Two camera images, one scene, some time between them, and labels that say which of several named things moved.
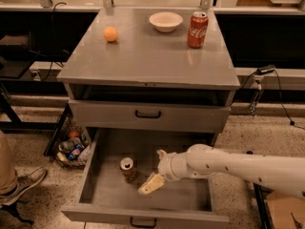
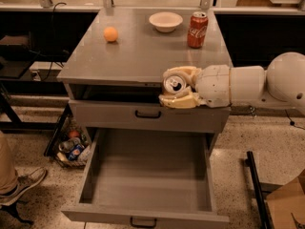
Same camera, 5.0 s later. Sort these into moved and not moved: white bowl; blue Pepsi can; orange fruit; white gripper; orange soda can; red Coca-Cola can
Moved: orange soda can; white gripper
Not moved: red Coca-Cola can; white bowl; blue Pepsi can; orange fruit
